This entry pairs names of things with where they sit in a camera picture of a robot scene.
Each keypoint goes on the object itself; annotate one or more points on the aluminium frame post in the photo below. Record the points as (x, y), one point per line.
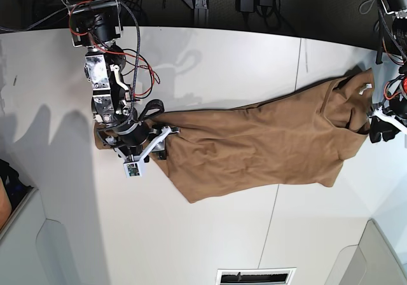
(201, 13)

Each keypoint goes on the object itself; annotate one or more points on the white floor vent grille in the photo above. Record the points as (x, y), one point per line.
(268, 276)

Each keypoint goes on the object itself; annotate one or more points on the grey bin right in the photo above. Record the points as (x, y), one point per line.
(371, 261)

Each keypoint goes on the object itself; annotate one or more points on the grey bin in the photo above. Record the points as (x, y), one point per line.
(34, 249)
(371, 261)

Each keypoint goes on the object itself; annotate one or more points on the brown t-shirt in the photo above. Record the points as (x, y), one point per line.
(301, 138)

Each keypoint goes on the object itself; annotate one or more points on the grey bin left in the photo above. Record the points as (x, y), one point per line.
(34, 249)

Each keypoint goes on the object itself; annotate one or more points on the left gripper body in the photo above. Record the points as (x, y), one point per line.
(391, 112)

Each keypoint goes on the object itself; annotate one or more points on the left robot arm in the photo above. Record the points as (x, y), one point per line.
(392, 42)

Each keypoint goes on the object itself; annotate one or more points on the white garment label tag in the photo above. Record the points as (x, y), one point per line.
(365, 87)

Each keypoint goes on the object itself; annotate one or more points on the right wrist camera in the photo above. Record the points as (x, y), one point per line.
(134, 169)

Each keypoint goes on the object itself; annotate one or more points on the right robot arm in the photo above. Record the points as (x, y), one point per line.
(112, 72)

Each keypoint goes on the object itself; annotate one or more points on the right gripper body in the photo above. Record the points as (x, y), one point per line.
(133, 144)

